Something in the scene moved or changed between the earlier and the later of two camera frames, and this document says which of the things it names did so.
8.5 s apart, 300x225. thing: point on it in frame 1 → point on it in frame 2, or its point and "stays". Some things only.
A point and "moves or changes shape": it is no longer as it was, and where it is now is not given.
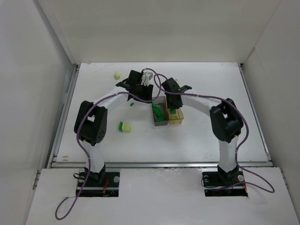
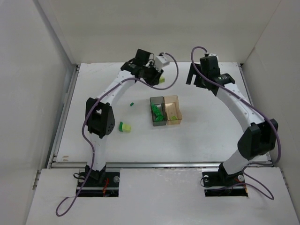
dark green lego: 120,126 stays
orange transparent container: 175,116 stays
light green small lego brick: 117,75 moves or changes shape
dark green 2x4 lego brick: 160,114 stays
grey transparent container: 160,111 stays
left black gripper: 145,94 → 153,76
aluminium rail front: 223,166 stays
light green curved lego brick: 127,128 stays
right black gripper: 174,103 → 195,78
